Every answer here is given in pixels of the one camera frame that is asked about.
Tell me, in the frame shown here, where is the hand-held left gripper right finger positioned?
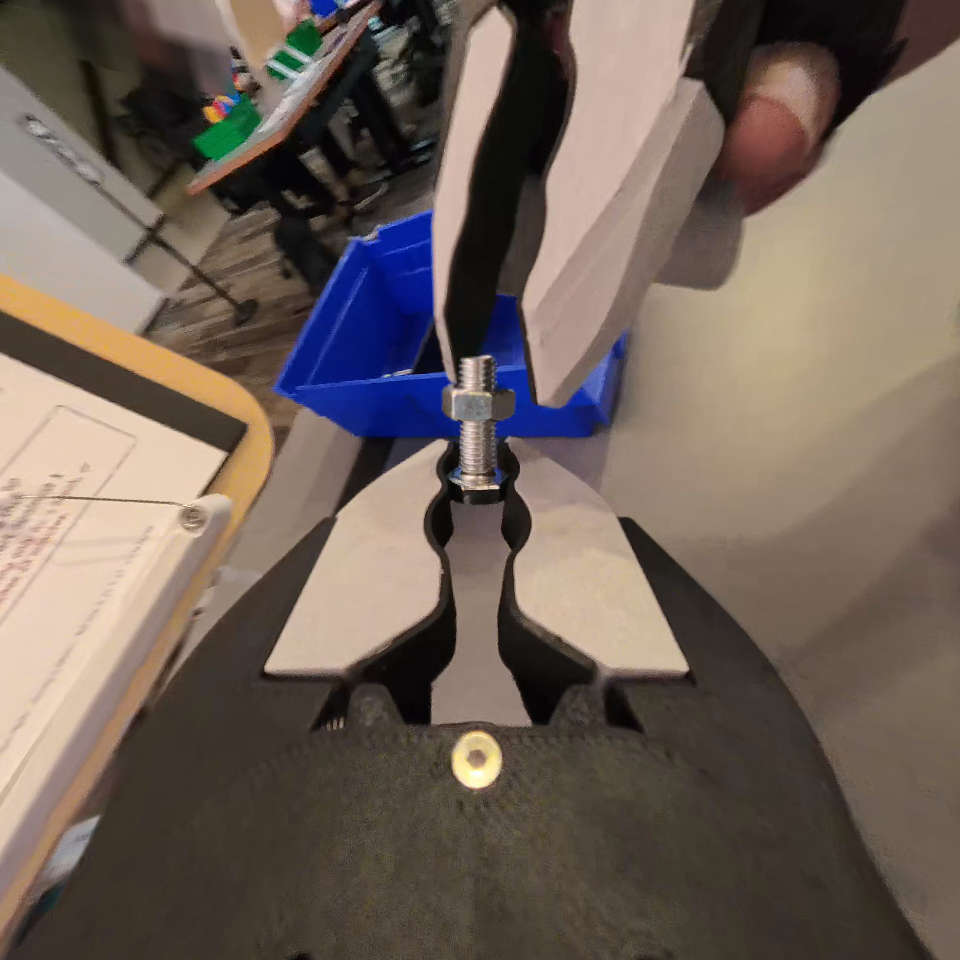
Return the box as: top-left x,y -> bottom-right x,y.
497,439 -> 693,724

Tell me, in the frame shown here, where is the wooden stand board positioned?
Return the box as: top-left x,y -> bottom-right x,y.
0,273 -> 275,924

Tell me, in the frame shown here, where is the silver hex bolt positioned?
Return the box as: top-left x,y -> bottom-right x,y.
442,354 -> 517,505

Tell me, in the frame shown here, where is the green bin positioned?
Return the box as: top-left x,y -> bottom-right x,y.
266,18 -> 324,80
191,97 -> 264,162

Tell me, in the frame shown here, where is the white metal stand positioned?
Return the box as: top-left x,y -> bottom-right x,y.
0,491 -> 235,879

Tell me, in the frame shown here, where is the person's right hand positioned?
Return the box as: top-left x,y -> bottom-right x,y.
708,41 -> 841,215

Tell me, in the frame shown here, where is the wooden desk with green bins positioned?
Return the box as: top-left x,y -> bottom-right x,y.
183,0 -> 384,198

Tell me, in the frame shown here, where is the black tripod stand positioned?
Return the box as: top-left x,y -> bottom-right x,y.
75,172 -> 260,325

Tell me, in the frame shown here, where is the blue plastic bin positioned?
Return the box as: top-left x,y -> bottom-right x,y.
273,210 -> 627,438

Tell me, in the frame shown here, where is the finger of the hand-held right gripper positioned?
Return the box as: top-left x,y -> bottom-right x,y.
433,7 -> 543,369
521,0 -> 727,410

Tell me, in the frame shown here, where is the silver hex nut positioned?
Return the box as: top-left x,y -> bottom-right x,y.
442,386 -> 517,423

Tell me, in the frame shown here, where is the black bordered white sheet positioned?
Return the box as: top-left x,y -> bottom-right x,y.
0,311 -> 249,751

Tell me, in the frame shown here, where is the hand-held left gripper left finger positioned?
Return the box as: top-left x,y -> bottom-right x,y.
262,439 -> 459,724

